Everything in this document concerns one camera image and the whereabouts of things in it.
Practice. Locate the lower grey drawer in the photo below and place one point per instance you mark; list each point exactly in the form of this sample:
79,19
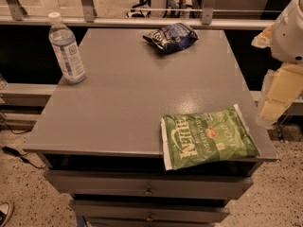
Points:
148,211

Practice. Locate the clear plastic water bottle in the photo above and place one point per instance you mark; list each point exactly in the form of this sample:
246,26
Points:
66,49

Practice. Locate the grey drawer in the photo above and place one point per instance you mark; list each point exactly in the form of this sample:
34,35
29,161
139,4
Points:
149,185
148,211

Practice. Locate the shoe at floor corner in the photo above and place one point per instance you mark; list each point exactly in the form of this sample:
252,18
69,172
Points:
6,210

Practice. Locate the blue chip bag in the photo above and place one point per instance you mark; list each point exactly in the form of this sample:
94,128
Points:
172,38

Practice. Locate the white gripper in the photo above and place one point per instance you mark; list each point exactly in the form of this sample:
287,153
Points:
289,35

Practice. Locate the metal railing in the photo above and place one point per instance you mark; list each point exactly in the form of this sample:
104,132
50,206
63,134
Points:
207,14

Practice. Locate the green Kettle chip bag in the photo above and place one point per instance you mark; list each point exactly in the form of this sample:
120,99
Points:
197,138

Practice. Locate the grey drawer cabinet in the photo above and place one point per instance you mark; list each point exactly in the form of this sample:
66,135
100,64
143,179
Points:
110,122

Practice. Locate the upper grey drawer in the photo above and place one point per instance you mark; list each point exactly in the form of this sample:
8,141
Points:
149,185

